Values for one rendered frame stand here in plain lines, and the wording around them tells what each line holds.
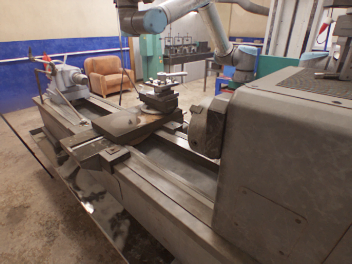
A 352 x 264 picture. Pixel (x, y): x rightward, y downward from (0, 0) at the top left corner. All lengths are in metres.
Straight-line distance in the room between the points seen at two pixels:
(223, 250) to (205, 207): 0.17
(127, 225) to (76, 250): 0.61
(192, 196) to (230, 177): 0.33
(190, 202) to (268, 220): 0.35
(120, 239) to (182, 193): 0.56
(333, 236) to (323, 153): 0.19
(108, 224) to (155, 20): 1.14
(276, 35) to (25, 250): 2.55
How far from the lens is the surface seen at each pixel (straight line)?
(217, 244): 0.72
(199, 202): 0.81
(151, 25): 0.83
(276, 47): 1.78
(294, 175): 0.45
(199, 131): 0.69
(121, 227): 1.30
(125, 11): 0.95
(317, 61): 1.47
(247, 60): 1.63
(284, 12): 1.78
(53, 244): 1.92
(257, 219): 0.57
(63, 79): 1.93
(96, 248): 1.76
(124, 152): 1.04
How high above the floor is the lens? 1.45
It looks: 29 degrees down
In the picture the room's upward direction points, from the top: straight up
